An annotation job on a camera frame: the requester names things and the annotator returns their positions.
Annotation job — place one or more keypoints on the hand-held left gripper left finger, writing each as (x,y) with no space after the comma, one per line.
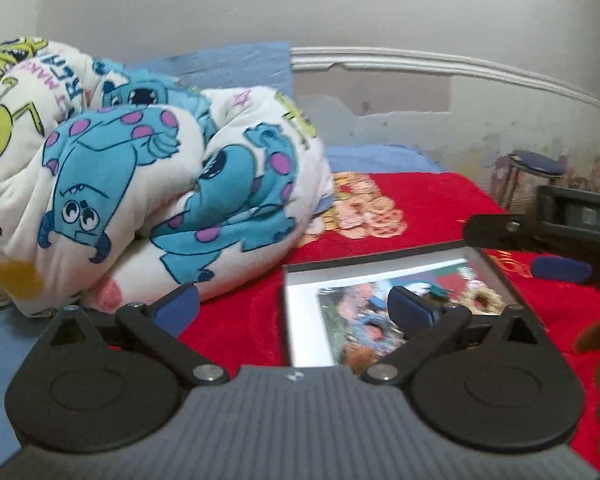
(177,310)

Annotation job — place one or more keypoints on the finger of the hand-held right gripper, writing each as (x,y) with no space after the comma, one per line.
(560,269)
(490,230)

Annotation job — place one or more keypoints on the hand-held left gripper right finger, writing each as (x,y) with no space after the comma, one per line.
(410,310)

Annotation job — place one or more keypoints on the small brown plush toy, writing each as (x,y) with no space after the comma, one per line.
(362,357)

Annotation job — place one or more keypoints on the red embroidered blanket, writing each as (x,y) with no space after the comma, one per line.
(455,200)

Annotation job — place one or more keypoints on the blue seat metal stool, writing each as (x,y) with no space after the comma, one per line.
(535,162)

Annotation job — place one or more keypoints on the cartoon monster printed blanket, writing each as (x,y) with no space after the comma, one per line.
(130,160)

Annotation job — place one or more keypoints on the white wall moulding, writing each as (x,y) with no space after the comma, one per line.
(430,62)

